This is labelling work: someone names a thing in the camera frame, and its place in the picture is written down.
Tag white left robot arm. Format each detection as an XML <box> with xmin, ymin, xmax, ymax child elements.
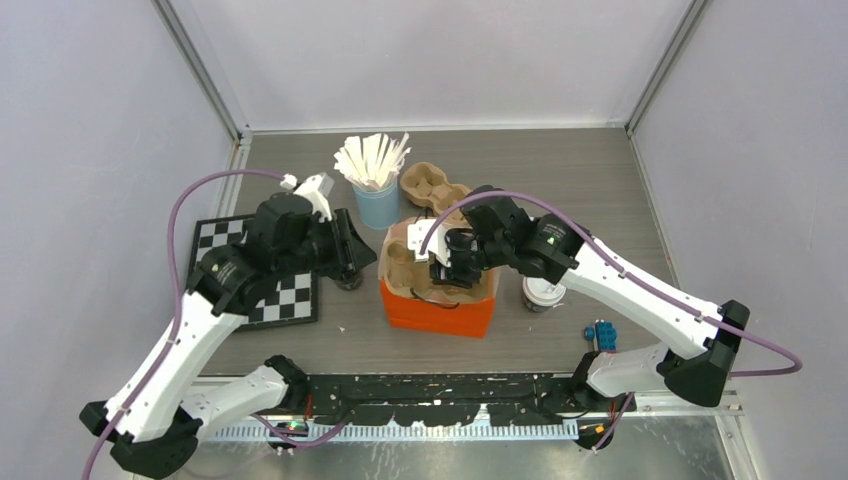
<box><xmin>80</xmin><ymin>193</ymin><xmax>377</xmax><ymax>479</ymax></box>

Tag light blue cup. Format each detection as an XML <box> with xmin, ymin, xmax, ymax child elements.
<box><xmin>352</xmin><ymin>179</ymin><xmax>400</xmax><ymax>230</ymax></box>

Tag white coffee cup lid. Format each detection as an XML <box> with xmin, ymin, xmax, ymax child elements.
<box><xmin>522</xmin><ymin>277</ymin><xmax>567</xmax><ymax>305</ymax></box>

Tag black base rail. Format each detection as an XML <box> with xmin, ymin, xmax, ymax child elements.
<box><xmin>261</xmin><ymin>373</ymin><xmax>626</xmax><ymax>427</ymax></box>

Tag single brown cup carrier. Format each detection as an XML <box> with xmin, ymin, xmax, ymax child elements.
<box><xmin>378</xmin><ymin>222</ymin><xmax>501</xmax><ymax>308</ymax></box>

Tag black paper coffee cup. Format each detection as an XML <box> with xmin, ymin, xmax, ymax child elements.
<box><xmin>522</xmin><ymin>298</ymin><xmax>558</xmax><ymax>313</ymax></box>

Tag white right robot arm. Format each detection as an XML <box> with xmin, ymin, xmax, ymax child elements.
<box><xmin>408</xmin><ymin>185</ymin><xmax>750</xmax><ymax>411</ymax></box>

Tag brown cardboard cup carrier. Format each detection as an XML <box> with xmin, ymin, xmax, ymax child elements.
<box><xmin>399</xmin><ymin>162</ymin><xmax>471</xmax><ymax>216</ymax></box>

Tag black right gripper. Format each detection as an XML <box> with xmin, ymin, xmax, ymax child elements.
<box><xmin>429</xmin><ymin>228</ymin><xmax>510</xmax><ymax>288</ymax></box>

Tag blue toy block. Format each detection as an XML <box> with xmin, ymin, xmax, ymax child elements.
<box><xmin>583</xmin><ymin>320</ymin><xmax>618</xmax><ymax>353</ymax></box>

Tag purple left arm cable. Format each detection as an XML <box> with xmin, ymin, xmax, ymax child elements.
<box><xmin>79</xmin><ymin>168</ymin><xmax>296</xmax><ymax>480</ymax></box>

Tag white wooden stir sticks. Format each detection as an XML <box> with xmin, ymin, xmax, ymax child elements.
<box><xmin>333</xmin><ymin>132</ymin><xmax>411</xmax><ymax>191</ymax></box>

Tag orange paper bag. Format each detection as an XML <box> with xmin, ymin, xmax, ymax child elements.
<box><xmin>377</xmin><ymin>217</ymin><xmax>497</xmax><ymax>338</ymax></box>

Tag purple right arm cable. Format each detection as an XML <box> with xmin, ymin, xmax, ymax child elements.
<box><xmin>417</xmin><ymin>190</ymin><xmax>804</xmax><ymax>379</ymax></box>

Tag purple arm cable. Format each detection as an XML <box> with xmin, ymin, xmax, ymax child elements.
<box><xmin>79</xmin><ymin>168</ymin><xmax>296</xmax><ymax>480</ymax></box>
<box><xmin>417</xmin><ymin>190</ymin><xmax>804</xmax><ymax>379</ymax></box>

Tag black white chessboard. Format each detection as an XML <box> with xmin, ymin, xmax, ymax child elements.
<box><xmin>186</xmin><ymin>214</ymin><xmax>319</xmax><ymax>333</ymax></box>

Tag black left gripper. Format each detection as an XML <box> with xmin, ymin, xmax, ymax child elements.
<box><xmin>276</xmin><ymin>207</ymin><xmax>376</xmax><ymax>279</ymax></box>

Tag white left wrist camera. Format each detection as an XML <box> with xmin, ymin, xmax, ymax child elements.
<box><xmin>294</xmin><ymin>172</ymin><xmax>334</xmax><ymax>222</ymax></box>

